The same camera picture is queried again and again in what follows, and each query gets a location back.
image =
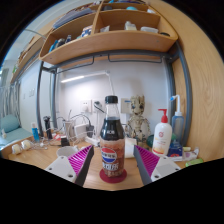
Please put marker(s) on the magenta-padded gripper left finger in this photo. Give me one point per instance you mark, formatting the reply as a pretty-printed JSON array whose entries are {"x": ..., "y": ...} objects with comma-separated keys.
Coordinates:
[{"x": 61, "y": 166}]

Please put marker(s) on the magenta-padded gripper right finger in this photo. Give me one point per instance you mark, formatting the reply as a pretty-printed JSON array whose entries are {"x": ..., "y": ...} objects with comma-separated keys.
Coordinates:
[{"x": 165, "y": 166}]

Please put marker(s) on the cola bottle with black cap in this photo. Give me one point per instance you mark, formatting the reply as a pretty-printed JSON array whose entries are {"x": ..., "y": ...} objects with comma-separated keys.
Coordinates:
[{"x": 112, "y": 146}]

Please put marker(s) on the white speckled mug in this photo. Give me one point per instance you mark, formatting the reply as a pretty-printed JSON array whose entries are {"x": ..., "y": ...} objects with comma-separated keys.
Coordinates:
[{"x": 66, "y": 151}]

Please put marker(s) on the blue and red packet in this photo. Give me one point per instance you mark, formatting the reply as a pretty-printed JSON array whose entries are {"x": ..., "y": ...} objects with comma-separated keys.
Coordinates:
[{"x": 174, "y": 150}]

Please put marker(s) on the small black box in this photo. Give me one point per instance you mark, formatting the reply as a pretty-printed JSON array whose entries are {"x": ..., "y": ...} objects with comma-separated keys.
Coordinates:
[{"x": 65, "y": 141}]

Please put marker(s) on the white pump bottle, red pump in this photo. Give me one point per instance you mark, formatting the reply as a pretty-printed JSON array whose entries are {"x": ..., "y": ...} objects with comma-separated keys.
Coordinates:
[{"x": 162, "y": 138}]

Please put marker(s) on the green flat packet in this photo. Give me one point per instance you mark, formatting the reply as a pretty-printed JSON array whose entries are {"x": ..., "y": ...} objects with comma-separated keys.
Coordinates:
[{"x": 194, "y": 162}]

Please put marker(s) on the white tissue pack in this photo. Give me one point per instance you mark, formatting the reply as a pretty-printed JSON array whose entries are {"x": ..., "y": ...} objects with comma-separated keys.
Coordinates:
[{"x": 130, "y": 146}]

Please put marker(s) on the black electric shaver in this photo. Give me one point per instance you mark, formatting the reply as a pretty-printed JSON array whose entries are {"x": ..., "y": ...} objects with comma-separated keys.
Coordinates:
[{"x": 48, "y": 128}]

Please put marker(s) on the white charger block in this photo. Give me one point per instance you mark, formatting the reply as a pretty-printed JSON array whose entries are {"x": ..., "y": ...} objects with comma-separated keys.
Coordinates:
[{"x": 81, "y": 130}]

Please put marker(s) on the blue tube with white cap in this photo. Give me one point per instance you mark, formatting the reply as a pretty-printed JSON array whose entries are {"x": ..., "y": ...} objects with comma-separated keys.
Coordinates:
[{"x": 35, "y": 133}]

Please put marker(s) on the blue spray bottle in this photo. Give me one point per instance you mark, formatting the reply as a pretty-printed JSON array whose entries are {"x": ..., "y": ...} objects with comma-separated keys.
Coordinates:
[{"x": 177, "y": 125}]

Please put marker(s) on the wooden tree figurine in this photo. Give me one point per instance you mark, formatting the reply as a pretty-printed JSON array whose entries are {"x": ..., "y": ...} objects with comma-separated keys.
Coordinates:
[{"x": 137, "y": 123}]

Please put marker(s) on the round red coaster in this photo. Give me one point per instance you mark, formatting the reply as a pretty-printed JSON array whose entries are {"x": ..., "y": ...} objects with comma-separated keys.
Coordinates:
[{"x": 113, "y": 179}]

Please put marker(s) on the teal pillow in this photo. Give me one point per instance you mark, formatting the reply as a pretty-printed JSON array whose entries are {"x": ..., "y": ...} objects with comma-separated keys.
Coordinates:
[{"x": 9, "y": 123}]

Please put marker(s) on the white desk lamp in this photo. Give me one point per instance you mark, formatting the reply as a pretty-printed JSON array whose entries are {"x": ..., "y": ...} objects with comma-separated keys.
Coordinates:
[{"x": 76, "y": 78}]

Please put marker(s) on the wooden shelf unit with items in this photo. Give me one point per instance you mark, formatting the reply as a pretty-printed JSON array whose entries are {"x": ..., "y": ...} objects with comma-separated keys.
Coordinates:
[{"x": 110, "y": 41}]

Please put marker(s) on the grey metal loft bed frame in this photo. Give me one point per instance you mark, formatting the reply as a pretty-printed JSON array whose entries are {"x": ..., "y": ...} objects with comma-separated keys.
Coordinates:
[{"x": 39, "y": 100}]

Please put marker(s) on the wooden bed rail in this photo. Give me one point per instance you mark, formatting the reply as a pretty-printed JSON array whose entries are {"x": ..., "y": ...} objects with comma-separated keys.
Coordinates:
[{"x": 28, "y": 55}]

